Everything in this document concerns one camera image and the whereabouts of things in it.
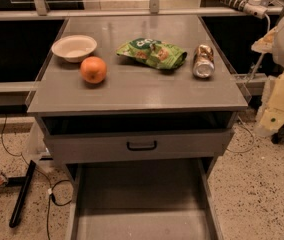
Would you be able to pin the open grey middle drawer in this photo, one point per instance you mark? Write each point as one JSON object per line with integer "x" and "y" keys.
{"x": 143, "y": 200}

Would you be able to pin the grey drawer cabinet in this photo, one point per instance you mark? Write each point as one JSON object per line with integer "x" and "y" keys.
{"x": 130, "y": 88}

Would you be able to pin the green chip bag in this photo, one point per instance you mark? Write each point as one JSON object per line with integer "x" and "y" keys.
{"x": 153, "y": 53}

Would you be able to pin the black floor stand bar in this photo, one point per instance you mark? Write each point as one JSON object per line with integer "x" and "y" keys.
{"x": 24, "y": 183}

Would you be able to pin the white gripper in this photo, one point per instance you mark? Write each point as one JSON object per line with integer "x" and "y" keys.
{"x": 272, "y": 111}

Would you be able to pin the orange fruit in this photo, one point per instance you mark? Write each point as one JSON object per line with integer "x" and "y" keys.
{"x": 93, "y": 70}

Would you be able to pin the crushed silver soda can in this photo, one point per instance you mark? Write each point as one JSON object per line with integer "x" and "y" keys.
{"x": 203, "y": 62}

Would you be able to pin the striped tube with white cap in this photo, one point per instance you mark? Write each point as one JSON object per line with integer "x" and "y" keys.
{"x": 250, "y": 7}

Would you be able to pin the black drawer handle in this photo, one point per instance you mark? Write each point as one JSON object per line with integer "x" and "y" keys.
{"x": 137, "y": 147}

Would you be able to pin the grey upper drawer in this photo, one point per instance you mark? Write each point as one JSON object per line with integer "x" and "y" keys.
{"x": 129, "y": 137}

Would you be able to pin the white paper bowl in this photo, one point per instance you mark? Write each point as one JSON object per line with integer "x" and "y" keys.
{"x": 74, "y": 48}

